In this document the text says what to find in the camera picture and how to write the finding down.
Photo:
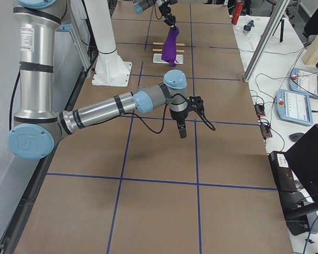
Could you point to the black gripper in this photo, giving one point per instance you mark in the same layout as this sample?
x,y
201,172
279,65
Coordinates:
x,y
178,116
165,8

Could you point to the purple towel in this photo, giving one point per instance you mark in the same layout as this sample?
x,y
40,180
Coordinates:
x,y
169,48

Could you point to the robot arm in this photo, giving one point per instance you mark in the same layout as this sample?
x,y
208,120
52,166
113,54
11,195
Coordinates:
x,y
142,5
53,60

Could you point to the wooden rack rod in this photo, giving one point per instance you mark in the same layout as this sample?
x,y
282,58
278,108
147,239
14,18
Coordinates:
x,y
160,50
162,43

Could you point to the white towel rack base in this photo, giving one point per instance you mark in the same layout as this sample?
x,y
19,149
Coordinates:
x,y
160,59

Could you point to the red cylinder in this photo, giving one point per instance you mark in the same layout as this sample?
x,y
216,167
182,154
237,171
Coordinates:
x,y
237,11

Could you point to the dark blue folded cloth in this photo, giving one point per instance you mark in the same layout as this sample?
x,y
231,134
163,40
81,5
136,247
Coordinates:
x,y
247,27

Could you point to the teach pendant tablet near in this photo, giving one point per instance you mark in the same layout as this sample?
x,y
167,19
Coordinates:
x,y
294,107

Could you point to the teach pendant tablet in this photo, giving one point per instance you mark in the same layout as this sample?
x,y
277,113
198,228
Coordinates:
x,y
294,107
304,81

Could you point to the black computer mouse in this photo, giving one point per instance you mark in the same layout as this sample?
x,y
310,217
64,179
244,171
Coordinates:
x,y
294,137

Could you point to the black box with label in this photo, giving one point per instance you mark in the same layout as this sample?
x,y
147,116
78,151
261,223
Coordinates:
x,y
282,173

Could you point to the teach pendant tablet far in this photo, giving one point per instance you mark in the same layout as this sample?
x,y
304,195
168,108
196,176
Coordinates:
x,y
304,81

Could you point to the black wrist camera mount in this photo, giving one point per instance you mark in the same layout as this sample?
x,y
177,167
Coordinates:
x,y
196,104

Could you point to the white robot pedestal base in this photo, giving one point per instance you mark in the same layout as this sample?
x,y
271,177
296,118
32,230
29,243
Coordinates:
x,y
110,69

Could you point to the grey aluminium frame post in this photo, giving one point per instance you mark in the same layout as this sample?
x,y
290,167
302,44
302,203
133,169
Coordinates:
x,y
271,26

